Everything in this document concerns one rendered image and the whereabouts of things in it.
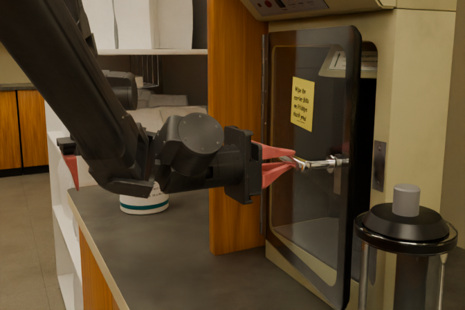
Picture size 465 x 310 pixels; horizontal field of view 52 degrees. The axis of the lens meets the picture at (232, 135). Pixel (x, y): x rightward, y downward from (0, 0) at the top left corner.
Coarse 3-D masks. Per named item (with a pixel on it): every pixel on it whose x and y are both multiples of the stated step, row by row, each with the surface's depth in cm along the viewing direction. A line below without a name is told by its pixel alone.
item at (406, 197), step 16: (400, 192) 51; (416, 192) 51; (384, 208) 54; (400, 208) 51; (416, 208) 51; (368, 224) 52; (384, 224) 50; (400, 224) 49; (416, 224) 49; (432, 224) 49
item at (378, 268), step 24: (360, 216) 55; (384, 240) 49; (408, 240) 48; (432, 240) 48; (360, 264) 55; (384, 264) 50; (408, 264) 49; (432, 264) 49; (360, 288) 54; (384, 288) 50; (408, 288) 49; (432, 288) 50
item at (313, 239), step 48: (288, 48) 78; (336, 48) 64; (288, 96) 79; (336, 96) 64; (288, 144) 80; (336, 144) 65; (288, 192) 81; (336, 192) 66; (288, 240) 83; (336, 240) 66; (336, 288) 67
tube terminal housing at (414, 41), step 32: (416, 0) 61; (448, 0) 64; (384, 32) 62; (416, 32) 62; (448, 32) 65; (384, 64) 63; (416, 64) 63; (448, 64) 66; (384, 96) 63; (416, 96) 64; (448, 96) 67; (384, 128) 64; (416, 128) 65; (416, 160) 66; (384, 192) 65; (352, 288) 73
